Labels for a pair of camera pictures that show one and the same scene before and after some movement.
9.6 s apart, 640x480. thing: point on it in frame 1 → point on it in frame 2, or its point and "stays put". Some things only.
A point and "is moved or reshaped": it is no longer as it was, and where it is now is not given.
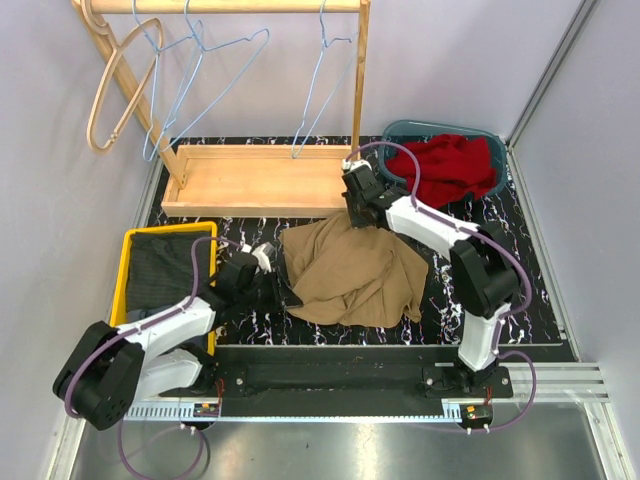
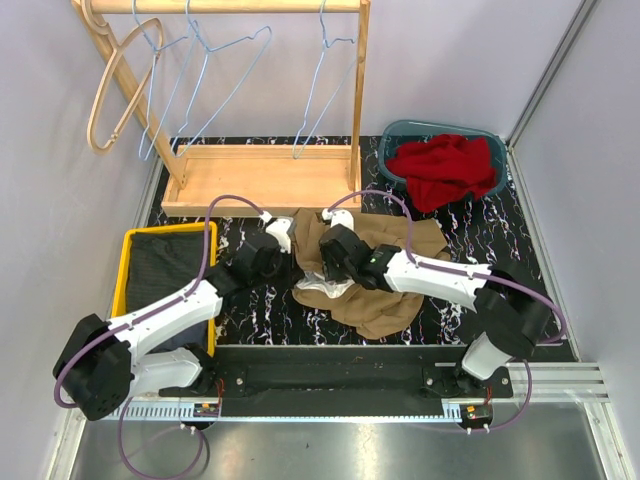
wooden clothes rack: (243, 180) stays put
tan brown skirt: (358, 276) is moved or reshaped
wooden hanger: (105, 29) stays put
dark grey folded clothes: (160, 270) stays put
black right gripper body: (354, 207) → (336, 271)
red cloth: (452, 168) stays put
